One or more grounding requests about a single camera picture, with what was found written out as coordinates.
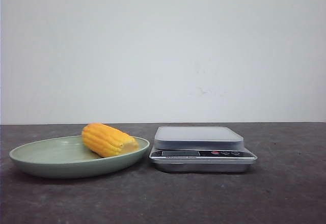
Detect silver digital kitchen scale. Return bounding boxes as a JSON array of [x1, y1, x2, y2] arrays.
[[149, 126, 257, 173]]

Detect yellow corn cob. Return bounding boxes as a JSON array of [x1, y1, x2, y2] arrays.
[[81, 123, 139, 157]]

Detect green round plate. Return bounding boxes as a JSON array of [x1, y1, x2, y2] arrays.
[[9, 135, 150, 179]]

